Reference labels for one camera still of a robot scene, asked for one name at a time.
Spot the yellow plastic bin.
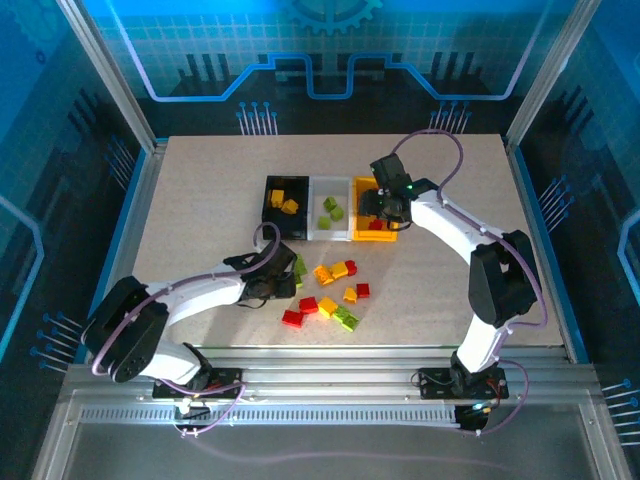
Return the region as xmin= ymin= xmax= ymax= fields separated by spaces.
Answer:
xmin=349 ymin=174 xmax=401 ymax=244

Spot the black plastic bin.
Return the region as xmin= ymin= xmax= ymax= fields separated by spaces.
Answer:
xmin=260 ymin=174 xmax=314 ymax=241

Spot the white plastic bin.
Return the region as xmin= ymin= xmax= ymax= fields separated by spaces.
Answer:
xmin=307 ymin=174 xmax=354 ymax=243

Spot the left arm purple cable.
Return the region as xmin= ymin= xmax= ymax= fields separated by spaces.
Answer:
xmin=92 ymin=222 xmax=282 ymax=437

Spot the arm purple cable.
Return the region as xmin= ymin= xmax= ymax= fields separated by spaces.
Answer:
xmin=389 ymin=128 xmax=547 ymax=437
xmin=92 ymin=222 xmax=282 ymax=437

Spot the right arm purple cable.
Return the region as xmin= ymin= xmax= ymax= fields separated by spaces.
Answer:
xmin=389 ymin=128 xmax=547 ymax=437

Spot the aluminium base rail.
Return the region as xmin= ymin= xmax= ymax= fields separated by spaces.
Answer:
xmin=69 ymin=343 xmax=601 ymax=407

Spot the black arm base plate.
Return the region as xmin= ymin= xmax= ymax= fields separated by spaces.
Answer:
xmin=152 ymin=367 xmax=246 ymax=401
xmin=417 ymin=367 xmax=510 ymax=401

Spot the aluminium side rail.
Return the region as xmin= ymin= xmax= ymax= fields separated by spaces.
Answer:
xmin=503 ymin=137 xmax=591 ymax=364
xmin=82 ymin=139 xmax=169 ymax=351

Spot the slotted grey cable duct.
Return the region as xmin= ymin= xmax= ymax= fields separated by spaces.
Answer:
xmin=79 ymin=405 xmax=484 ymax=427

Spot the aluminium frame post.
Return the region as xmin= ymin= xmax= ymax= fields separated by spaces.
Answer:
xmin=503 ymin=0 xmax=602 ymax=146
xmin=55 ymin=0 xmax=170 ymax=154

